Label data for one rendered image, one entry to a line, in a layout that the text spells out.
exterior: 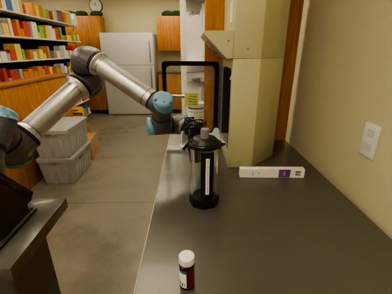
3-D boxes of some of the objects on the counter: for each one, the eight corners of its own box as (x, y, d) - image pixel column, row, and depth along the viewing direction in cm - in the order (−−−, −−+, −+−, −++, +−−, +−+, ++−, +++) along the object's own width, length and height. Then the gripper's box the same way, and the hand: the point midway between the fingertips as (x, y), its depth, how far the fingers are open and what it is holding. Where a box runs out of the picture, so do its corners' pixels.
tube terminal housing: (262, 143, 145) (278, -11, 118) (282, 167, 115) (309, -33, 87) (219, 143, 145) (225, -12, 117) (227, 167, 114) (237, -33, 87)
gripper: (163, 118, 95) (174, 129, 77) (212, 115, 100) (233, 124, 82) (164, 140, 98) (175, 156, 80) (212, 135, 103) (232, 149, 85)
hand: (205, 148), depth 82 cm, fingers open, 14 cm apart
